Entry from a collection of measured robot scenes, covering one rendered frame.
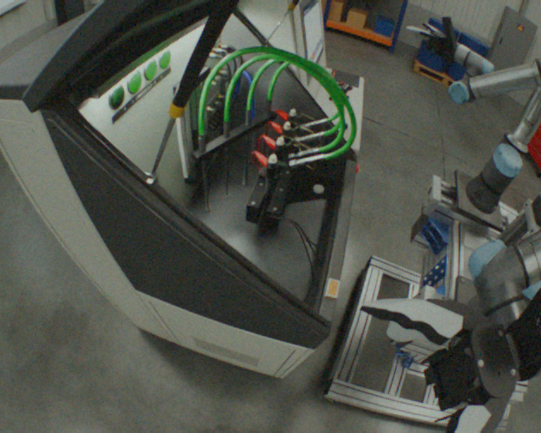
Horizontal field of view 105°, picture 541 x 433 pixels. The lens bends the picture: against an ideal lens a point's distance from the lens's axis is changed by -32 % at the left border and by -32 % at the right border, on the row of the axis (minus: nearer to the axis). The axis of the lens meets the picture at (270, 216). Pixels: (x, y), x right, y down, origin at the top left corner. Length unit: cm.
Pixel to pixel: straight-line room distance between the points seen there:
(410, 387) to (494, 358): 142
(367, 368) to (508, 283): 119
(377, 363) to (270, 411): 60
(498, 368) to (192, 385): 154
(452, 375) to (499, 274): 23
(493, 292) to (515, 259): 6
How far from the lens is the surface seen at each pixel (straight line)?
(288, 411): 167
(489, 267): 49
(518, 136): 119
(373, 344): 163
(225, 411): 166
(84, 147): 49
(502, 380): 28
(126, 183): 48
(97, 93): 52
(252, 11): 101
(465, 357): 27
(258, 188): 92
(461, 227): 118
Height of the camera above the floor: 165
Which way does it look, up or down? 52 degrees down
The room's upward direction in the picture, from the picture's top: 9 degrees clockwise
